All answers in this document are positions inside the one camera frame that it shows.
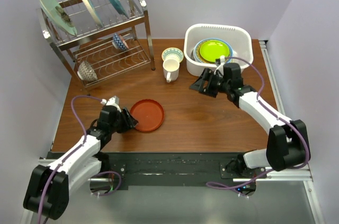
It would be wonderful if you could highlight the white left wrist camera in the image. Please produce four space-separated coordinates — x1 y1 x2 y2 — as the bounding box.
101 96 121 111

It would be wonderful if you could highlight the steel dish rack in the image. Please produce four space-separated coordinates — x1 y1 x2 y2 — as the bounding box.
36 0 155 93

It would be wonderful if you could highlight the cream ceramic mug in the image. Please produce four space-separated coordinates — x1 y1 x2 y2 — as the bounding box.
163 59 180 83

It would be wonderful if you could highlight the green floral racked plate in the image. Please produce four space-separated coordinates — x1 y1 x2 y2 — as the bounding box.
39 0 77 36

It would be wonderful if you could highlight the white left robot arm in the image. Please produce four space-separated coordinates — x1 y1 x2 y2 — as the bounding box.
23 105 138 220

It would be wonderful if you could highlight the white plastic bin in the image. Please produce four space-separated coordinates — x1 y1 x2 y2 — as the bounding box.
184 23 254 78

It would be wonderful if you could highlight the teal patterned small bowl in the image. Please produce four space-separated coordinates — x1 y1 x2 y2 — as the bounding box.
161 47 184 63

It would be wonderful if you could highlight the white fluted bottom plate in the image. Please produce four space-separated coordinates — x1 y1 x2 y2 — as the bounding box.
191 49 197 61

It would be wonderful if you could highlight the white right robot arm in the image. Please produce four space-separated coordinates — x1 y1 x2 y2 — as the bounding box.
190 63 311 178

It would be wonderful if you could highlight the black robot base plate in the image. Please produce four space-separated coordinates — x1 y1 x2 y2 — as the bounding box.
96 152 261 190

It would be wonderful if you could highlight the red plate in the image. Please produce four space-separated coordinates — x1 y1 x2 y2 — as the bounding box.
130 99 165 132

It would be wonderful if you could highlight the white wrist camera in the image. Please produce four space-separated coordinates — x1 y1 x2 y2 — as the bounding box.
214 55 230 74
101 96 121 111

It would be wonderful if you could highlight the cream rimmed racked plate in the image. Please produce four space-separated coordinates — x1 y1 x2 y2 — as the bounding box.
81 0 103 28

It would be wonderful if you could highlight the blue plate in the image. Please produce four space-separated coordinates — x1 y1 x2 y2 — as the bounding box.
193 38 235 65

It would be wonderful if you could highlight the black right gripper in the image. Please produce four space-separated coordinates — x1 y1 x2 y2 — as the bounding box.
189 68 229 98

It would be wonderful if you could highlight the blue zigzag bowl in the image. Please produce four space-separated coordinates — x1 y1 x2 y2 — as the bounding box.
112 33 129 51

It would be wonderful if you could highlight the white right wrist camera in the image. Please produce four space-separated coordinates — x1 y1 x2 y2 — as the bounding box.
214 55 230 74

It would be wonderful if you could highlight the yellow woven rim plate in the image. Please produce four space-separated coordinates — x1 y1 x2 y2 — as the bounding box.
194 38 234 65

